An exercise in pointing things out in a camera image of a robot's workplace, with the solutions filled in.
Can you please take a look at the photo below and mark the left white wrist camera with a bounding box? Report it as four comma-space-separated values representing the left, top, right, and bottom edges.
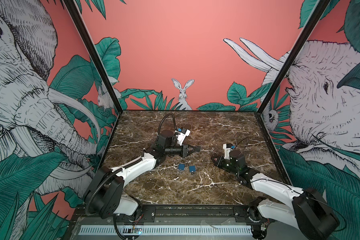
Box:
176, 128, 191, 146

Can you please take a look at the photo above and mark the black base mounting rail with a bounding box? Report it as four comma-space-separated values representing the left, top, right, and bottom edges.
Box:
72, 200, 298, 228

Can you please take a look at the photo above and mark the white slotted cable duct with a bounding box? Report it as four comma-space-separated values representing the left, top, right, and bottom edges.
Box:
78, 225, 252, 236

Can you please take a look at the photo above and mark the blue padlock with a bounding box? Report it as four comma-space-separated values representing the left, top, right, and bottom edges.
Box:
178, 164, 185, 172
189, 166, 196, 174

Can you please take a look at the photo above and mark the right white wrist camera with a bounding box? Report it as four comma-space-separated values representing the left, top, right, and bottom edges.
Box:
223, 144, 236, 160

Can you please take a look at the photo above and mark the left black frame post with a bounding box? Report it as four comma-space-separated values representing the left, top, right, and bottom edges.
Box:
63, 0, 123, 115

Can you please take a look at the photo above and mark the black frame post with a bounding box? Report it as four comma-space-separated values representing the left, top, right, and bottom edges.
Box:
257, 0, 330, 115
63, 0, 123, 115

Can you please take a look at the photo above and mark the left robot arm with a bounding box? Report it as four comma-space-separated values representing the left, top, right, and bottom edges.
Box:
84, 130, 201, 222

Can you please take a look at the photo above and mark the left black corrugated cable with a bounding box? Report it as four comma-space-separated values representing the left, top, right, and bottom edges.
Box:
157, 113, 178, 136

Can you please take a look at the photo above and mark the right black frame post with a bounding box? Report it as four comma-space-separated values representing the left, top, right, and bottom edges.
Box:
257, 0, 330, 115

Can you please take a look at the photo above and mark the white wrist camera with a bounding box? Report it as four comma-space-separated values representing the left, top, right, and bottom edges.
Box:
223, 144, 236, 160
176, 128, 191, 146

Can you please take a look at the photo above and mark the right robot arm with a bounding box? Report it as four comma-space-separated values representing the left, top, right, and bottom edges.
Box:
211, 145, 340, 240

